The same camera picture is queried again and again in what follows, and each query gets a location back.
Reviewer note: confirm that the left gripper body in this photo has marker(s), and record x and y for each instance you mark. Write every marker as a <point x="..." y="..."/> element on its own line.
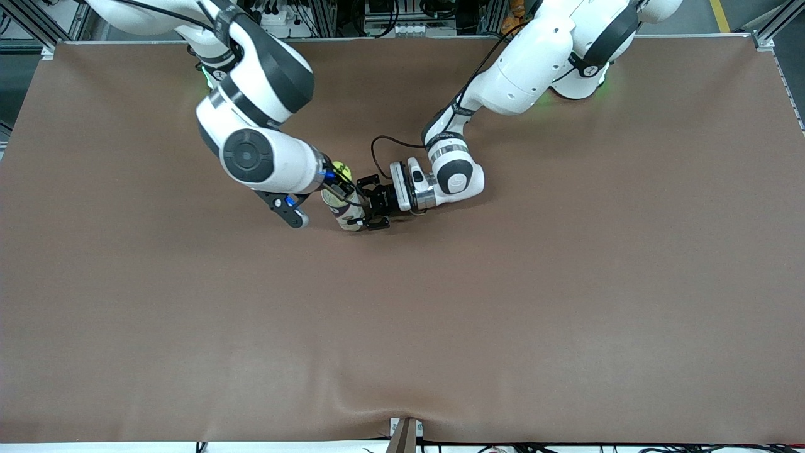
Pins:
<point x="381" y="199"/>

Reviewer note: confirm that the yellow-green tennis ball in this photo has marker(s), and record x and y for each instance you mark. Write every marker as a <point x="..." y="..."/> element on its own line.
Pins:
<point x="341" y="168"/>

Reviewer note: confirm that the tennis ball can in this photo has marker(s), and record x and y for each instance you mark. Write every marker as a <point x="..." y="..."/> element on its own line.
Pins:
<point x="352" y="220"/>

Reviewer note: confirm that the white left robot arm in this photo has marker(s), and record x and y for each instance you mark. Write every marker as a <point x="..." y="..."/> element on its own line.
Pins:
<point x="534" y="63"/>

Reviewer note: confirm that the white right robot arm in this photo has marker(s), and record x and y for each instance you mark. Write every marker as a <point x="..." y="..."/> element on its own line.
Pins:
<point x="251" y="157"/>

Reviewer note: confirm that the brown table mat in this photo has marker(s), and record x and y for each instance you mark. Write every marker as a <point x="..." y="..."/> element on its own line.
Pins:
<point x="402" y="346"/>

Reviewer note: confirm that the white power strip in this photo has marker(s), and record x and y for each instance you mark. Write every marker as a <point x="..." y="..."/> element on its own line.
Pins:
<point x="277" y="20"/>

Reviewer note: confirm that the grey control box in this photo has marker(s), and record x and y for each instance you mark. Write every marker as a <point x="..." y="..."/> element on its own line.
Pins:
<point x="402" y="19"/>

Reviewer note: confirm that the orange plastic bag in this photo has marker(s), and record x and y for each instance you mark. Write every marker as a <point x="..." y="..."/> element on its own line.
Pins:
<point x="512" y="19"/>

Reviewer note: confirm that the aluminium frame profile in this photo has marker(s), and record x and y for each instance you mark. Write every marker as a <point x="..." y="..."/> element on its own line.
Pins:
<point x="777" y="22"/>
<point x="34" y="25"/>
<point x="326" y="16"/>
<point x="490" y="16"/>

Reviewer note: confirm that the brown post with grey bracket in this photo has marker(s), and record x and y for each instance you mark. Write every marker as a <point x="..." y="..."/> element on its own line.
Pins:
<point x="405" y="437"/>

